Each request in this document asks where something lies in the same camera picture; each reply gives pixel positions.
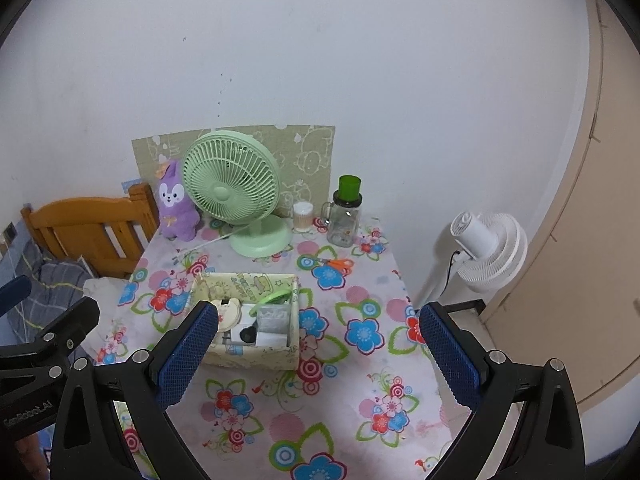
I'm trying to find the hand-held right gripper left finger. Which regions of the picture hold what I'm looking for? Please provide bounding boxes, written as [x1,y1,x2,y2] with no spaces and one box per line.
[50,301,219,480]

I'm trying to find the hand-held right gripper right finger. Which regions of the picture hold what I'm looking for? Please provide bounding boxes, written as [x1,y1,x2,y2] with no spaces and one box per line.
[418,301,586,480]

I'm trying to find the purple plush bunny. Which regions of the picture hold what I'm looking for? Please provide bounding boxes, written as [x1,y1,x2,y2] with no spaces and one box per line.
[156,159,202,242]

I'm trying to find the green round disc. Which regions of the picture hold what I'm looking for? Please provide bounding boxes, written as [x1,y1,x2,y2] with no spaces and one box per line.
[249,287,293,307]

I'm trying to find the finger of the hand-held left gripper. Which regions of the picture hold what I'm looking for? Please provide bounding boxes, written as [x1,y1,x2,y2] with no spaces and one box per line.
[0,297,100,386]
[0,276,32,318]

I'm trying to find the orange handled scissors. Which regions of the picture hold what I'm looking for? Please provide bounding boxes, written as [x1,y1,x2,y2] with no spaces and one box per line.
[315,256,355,276]

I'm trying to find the glass mug with green lid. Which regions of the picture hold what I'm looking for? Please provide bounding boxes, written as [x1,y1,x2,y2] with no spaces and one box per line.
[320,175,363,247]

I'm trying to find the green desk fan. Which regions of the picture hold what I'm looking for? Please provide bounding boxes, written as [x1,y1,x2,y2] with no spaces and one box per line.
[181,130,293,259]

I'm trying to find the wooden chair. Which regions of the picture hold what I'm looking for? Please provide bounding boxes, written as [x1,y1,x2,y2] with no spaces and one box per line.
[20,183,161,281]

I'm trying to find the cotton swab jar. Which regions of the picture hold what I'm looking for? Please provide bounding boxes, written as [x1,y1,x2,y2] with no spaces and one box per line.
[292,201,315,233]

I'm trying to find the grey plaid blanket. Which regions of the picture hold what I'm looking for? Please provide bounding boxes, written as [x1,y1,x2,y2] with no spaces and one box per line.
[10,245,93,346]

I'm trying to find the yellow printed storage box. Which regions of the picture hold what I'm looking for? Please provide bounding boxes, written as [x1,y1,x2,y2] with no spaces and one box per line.
[192,272,302,372]

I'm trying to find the light blue sheet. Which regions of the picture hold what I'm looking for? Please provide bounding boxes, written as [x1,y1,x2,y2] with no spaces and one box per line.
[0,217,41,286]

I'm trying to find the black fan cable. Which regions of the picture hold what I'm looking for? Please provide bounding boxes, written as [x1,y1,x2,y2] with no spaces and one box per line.
[440,249,461,293]

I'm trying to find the cream round case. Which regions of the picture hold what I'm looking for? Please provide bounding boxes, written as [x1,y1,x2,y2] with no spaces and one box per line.
[210,297,243,331]

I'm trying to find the clear plastic packet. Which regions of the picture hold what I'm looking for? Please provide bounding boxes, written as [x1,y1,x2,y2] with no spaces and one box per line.
[255,305,292,336]

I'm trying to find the person's left hand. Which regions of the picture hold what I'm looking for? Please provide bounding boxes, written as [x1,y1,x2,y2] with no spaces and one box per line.
[15,429,52,480]

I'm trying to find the white fan cable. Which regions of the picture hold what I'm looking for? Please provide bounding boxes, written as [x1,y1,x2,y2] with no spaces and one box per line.
[195,225,251,251]

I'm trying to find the white standing fan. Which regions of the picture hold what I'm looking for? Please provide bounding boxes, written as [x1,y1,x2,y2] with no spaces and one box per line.
[450,211,529,293]

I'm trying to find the printed cardboard panel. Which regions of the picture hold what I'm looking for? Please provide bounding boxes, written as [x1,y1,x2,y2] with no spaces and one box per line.
[131,124,336,221]

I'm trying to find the beige door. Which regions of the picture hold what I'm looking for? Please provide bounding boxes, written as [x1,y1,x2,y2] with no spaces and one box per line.
[480,0,640,461]

